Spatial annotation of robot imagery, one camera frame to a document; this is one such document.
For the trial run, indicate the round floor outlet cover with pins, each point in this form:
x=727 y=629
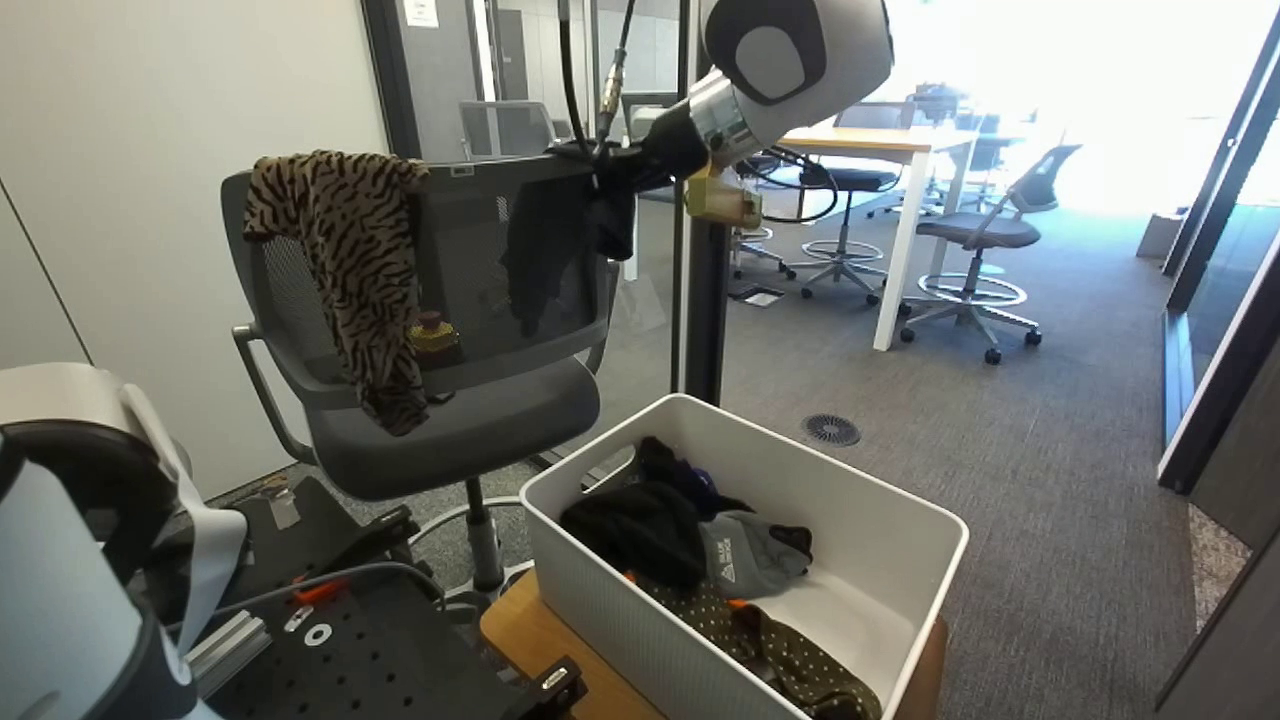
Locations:
x=832 y=430

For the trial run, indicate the grey foreground robot housing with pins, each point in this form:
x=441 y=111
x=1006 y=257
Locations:
x=111 y=558

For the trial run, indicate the olive dotted cloth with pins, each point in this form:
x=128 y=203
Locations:
x=773 y=652

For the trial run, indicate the leopard print cloth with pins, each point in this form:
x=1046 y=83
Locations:
x=351 y=219

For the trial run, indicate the wooden white desk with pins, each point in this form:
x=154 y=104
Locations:
x=913 y=152

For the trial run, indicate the black stool chair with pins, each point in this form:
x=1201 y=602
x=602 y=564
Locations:
x=854 y=190

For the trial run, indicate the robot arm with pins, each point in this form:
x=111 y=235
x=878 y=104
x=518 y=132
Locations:
x=773 y=65

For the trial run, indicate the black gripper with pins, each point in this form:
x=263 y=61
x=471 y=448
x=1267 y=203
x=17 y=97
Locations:
x=628 y=170

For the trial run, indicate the grey cloth in box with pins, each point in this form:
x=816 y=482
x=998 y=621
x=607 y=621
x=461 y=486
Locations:
x=753 y=558

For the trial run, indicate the black garment in box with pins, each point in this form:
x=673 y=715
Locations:
x=651 y=525

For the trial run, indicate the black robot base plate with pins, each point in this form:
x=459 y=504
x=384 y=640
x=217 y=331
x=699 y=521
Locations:
x=340 y=629

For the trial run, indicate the black cloth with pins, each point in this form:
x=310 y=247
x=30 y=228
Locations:
x=560 y=228

